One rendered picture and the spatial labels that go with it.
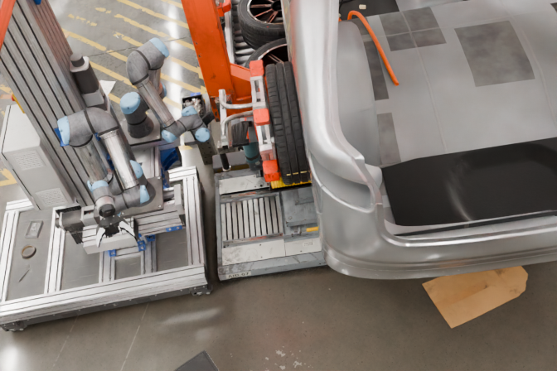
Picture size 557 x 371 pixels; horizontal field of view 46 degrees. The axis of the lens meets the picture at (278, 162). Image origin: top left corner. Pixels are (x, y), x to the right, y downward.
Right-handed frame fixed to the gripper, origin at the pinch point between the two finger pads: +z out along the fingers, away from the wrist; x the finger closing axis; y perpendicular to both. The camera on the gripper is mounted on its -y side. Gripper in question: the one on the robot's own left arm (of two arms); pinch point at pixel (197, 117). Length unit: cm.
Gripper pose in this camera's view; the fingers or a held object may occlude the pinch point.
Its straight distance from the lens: 374.5
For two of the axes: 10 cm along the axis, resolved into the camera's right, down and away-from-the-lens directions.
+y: -8.7, 4.9, -0.7
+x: 4.3, 8.1, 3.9
